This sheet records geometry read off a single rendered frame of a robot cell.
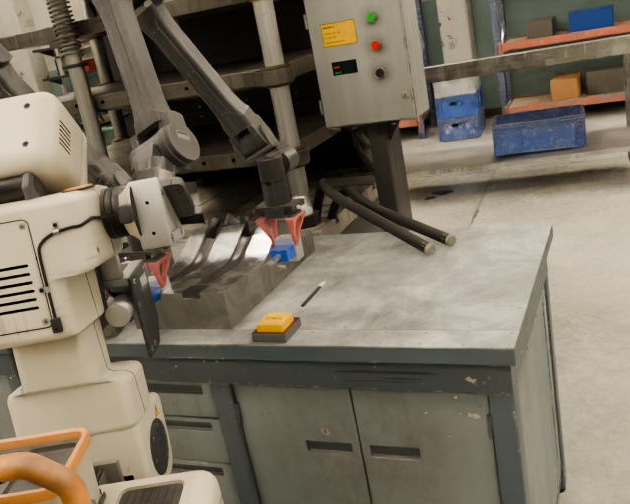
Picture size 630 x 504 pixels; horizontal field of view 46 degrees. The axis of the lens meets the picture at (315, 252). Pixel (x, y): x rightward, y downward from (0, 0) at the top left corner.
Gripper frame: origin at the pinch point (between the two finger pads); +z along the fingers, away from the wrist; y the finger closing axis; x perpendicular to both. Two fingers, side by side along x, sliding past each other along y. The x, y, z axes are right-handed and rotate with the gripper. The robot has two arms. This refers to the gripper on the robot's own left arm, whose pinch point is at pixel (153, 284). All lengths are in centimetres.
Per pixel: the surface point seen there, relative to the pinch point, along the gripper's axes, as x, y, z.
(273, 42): -73, -7, -45
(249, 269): -13.2, -17.9, 2.5
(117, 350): 8.4, 8.4, 12.7
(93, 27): -82, 63, -61
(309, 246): -45.2, -18.6, 8.7
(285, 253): -8.0, -31.2, -2.9
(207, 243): -26.1, 0.7, -0.4
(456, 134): -569, 65, 86
